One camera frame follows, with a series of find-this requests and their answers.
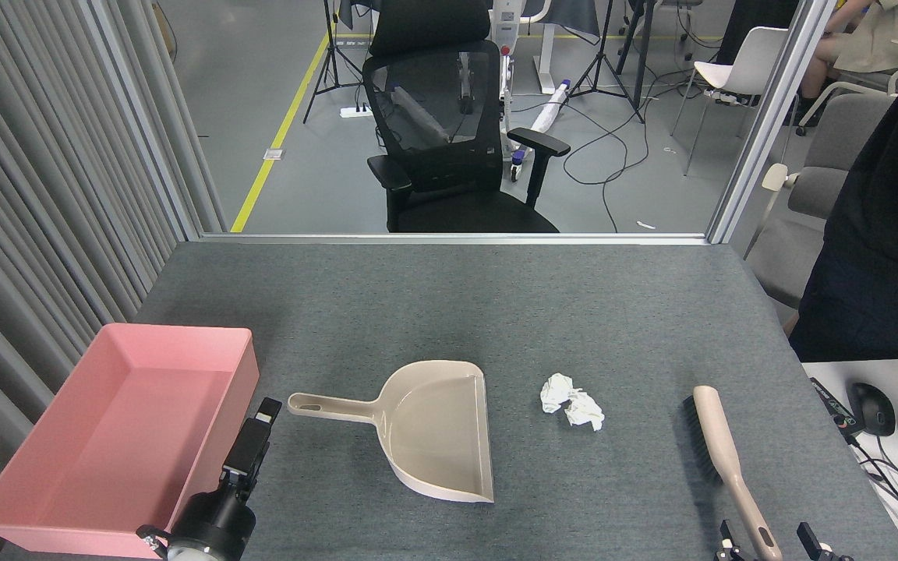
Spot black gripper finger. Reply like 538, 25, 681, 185
797, 522, 855, 561
716, 520, 746, 561

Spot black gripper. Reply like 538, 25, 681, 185
171, 399, 282, 561

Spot beige brush with black bristles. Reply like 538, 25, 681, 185
681, 386, 783, 561

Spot beige plastic dustpan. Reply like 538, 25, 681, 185
287, 360, 495, 504

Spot pink plastic bin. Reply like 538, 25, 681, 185
0, 323, 260, 559

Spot black labelled device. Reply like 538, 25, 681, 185
809, 377, 864, 437

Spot black computer mouse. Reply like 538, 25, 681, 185
844, 382, 896, 437

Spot standing person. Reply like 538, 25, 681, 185
788, 27, 898, 363

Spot grey ribbed curtain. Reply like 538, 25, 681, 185
0, 0, 228, 561

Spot black mesh office chair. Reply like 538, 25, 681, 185
362, 0, 572, 233

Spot grey upholstered chair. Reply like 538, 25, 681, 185
744, 92, 898, 309

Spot black tripod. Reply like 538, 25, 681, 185
570, 0, 646, 124
302, 0, 372, 124

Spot white stand on wheels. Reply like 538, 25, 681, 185
461, 0, 551, 182

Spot white plastic chair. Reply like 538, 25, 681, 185
670, 26, 801, 176

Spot seated person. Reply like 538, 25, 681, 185
800, 0, 898, 118

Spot black desk cable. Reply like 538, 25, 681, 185
847, 432, 898, 517

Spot black floor cables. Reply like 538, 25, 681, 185
562, 47, 730, 233

